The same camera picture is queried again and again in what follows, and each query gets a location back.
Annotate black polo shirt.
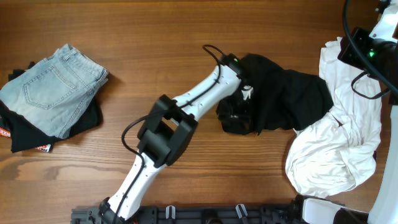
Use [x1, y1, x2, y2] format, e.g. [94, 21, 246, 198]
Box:
[216, 54, 333, 135]

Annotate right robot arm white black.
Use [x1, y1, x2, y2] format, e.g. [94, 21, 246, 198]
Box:
[338, 1, 397, 223]

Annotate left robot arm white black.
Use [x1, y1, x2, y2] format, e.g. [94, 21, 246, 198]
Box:
[99, 54, 242, 223]

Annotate white crumpled shirt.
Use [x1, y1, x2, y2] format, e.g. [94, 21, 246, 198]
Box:
[285, 37, 382, 198]

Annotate light blue folded jeans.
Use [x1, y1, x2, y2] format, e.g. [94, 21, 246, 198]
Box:
[1, 44, 108, 139]

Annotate black folded shirt under jeans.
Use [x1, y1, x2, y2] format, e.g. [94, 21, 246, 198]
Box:
[0, 61, 103, 153]

